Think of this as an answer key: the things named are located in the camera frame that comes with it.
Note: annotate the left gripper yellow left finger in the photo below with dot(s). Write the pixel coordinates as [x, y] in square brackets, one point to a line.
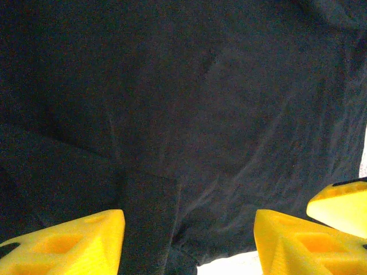
[71, 246]

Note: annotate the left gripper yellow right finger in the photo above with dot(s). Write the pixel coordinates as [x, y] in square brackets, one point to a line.
[301, 246]

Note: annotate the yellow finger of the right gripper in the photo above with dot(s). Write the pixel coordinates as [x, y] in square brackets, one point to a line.
[341, 206]

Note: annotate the black t-shirt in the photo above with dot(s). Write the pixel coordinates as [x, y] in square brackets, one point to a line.
[172, 114]

